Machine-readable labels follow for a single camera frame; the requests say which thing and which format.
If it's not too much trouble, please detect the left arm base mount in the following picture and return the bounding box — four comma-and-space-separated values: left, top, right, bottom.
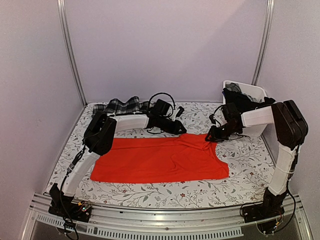
48, 183, 92, 223

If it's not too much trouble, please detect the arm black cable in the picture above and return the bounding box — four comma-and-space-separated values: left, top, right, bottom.
212, 104, 227, 118
148, 92, 176, 111

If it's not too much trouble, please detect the floral patterned table mat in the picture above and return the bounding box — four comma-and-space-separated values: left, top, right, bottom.
43, 102, 275, 209

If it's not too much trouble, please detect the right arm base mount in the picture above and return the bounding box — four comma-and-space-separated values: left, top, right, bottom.
239, 188, 288, 223

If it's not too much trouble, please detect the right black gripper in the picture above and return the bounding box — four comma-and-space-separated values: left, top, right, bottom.
205, 122, 240, 142

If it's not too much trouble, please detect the aluminium frame post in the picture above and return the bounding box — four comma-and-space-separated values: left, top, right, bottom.
56, 0, 88, 107
251, 0, 275, 86

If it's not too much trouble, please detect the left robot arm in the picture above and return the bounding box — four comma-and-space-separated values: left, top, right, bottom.
49, 99, 187, 217

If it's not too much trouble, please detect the aluminium front rail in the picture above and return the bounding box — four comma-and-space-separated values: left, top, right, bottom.
21, 197, 315, 240

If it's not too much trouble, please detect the black garment in bin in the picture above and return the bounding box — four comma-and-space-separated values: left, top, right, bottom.
222, 88, 276, 113

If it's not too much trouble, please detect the left aluminium frame post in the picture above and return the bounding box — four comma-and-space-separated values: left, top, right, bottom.
56, 0, 88, 107

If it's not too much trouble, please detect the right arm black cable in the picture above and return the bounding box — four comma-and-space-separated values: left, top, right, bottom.
212, 104, 227, 118

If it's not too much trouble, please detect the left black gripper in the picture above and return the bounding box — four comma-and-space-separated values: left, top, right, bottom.
158, 116, 188, 135

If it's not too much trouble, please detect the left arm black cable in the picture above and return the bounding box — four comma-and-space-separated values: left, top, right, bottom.
148, 92, 176, 111

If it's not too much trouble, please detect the grey garment in bin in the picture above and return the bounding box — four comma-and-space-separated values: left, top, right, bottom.
225, 82, 242, 93

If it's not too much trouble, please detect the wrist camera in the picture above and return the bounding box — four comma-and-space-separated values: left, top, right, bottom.
175, 106, 185, 118
209, 114, 222, 127

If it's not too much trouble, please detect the right aluminium frame post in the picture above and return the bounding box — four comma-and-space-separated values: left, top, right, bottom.
251, 0, 275, 86

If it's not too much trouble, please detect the white plastic laundry bin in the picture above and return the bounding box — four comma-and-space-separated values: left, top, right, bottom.
222, 80, 267, 137

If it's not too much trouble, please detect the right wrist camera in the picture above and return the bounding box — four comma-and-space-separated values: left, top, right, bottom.
209, 114, 222, 127

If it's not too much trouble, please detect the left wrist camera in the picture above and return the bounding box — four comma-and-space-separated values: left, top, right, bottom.
175, 106, 185, 118

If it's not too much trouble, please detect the red orange garment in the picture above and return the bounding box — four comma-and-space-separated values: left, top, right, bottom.
90, 133, 229, 184

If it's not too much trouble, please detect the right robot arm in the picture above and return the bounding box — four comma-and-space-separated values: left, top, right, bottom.
205, 99, 309, 198

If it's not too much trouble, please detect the black white plaid skirt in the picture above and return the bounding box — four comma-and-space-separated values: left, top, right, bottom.
91, 96, 149, 117

